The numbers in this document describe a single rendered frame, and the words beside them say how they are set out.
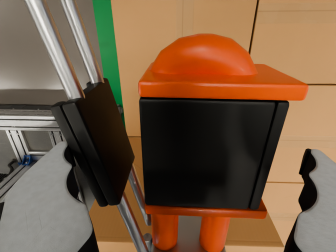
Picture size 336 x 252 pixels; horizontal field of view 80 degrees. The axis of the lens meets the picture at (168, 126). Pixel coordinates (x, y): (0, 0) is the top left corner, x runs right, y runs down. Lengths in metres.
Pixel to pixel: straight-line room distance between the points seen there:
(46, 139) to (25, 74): 0.42
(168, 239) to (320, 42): 0.68
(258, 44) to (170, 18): 0.26
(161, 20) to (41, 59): 0.94
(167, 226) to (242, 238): 0.31
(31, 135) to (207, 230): 1.30
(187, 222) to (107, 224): 0.30
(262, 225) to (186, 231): 0.31
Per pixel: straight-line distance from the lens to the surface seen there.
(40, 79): 1.48
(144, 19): 0.65
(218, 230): 0.17
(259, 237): 0.48
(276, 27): 0.70
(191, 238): 0.20
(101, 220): 0.50
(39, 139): 1.40
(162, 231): 0.17
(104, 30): 1.25
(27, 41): 1.46
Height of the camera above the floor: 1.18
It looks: 63 degrees down
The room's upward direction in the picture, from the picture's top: 174 degrees counter-clockwise
